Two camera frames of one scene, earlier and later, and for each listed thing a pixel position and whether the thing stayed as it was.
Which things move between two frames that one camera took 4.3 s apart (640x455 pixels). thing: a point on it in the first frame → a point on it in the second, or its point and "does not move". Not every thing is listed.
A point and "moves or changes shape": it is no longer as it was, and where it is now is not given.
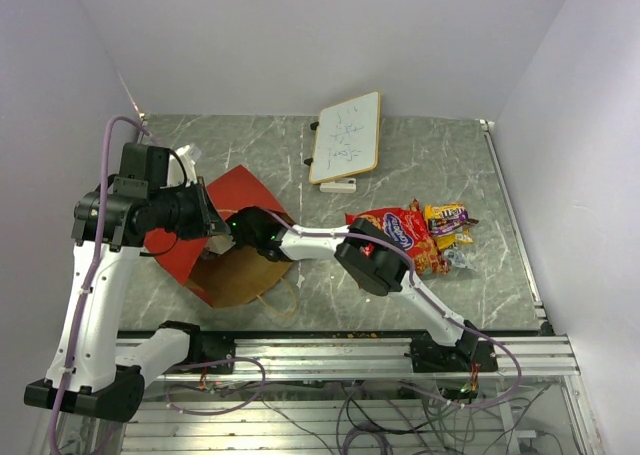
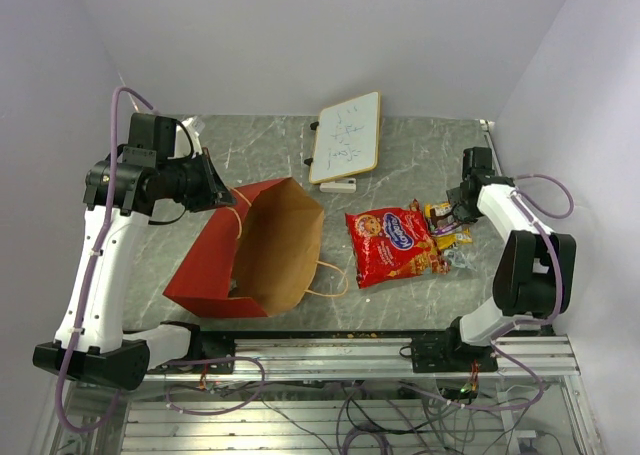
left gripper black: (205, 209) → (215, 192)
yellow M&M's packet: (445, 241) does not move
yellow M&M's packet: (445, 211) does not move
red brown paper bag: (237, 277) moves or changes shape
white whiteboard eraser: (347, 185) does not move
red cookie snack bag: (407, 228) does not move
